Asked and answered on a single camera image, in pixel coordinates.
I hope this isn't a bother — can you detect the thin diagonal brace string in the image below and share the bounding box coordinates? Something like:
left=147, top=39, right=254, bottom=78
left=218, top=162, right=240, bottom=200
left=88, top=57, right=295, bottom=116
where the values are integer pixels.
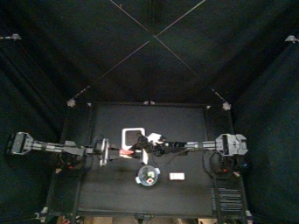
left=108, top=0, right=230, bottom=103
left=71, top=0, right=207, bottom=101

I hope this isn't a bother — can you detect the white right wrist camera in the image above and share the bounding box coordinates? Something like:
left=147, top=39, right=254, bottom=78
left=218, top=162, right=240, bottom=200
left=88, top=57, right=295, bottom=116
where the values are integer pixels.
left=146, top=132, right=164, bottom=145

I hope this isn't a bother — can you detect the white printed label sticker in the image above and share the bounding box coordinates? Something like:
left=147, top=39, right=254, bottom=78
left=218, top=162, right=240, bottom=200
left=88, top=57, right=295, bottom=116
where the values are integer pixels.
left=218, top=186, right=243, bottom=214

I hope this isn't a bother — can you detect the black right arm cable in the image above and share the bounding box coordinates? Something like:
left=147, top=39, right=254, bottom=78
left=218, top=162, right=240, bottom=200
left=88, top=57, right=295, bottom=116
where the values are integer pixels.
left=154, top=148, right=191, bottom=166

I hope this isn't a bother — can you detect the white rectangular tray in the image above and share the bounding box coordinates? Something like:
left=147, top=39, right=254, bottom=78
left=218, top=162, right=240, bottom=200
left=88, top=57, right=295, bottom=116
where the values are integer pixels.
left=120, top=127, right=147, bottom=150

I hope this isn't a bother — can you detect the small white rectangular block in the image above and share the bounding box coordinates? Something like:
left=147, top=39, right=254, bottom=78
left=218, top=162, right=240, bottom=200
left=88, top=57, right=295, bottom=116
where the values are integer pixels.
left=168, top=172, right=186, bottom=180

